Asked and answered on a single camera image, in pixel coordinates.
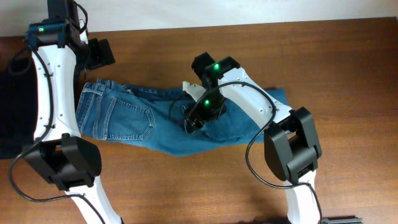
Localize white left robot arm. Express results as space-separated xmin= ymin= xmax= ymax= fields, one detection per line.
xmin=20 ymin=0 xmax=123 ymax=223

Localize blue denim jeans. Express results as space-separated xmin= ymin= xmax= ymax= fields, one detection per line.
xmin=76 ymin=79 xmax=259 ymax=156

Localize black fabric bag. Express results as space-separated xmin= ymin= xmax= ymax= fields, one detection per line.
xmin=1 ymin=58 xmax=37 ymax=159

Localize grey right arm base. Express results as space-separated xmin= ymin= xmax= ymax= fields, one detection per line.
xmin=321 ymin=217 xmax=364 ymax=224

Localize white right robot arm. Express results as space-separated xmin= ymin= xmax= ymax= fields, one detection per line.
xmin=184 ymin=52 xmax=323 ymax=223

